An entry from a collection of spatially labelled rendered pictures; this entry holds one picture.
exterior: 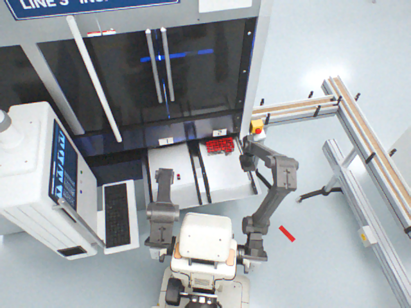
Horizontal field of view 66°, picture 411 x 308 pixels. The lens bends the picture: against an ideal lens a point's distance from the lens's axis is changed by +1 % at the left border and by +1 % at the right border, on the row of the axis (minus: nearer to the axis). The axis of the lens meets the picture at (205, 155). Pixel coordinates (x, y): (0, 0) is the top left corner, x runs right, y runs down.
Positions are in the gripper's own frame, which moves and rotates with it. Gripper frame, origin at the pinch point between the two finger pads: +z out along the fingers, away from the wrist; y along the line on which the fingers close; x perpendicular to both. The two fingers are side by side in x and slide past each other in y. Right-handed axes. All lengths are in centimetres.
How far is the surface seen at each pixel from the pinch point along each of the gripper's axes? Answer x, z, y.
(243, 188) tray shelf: -0.5, 20.3, -2.4
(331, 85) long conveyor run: -85, 18, 65
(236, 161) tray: -0.7, 20.8, 17.5
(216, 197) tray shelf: 16.9, 20.1, -4.7
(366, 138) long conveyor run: -85, 13, 13
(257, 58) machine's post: -10, -48, 34
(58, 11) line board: 70, -83, 35
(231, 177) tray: 5.0, 20.4, 6.7
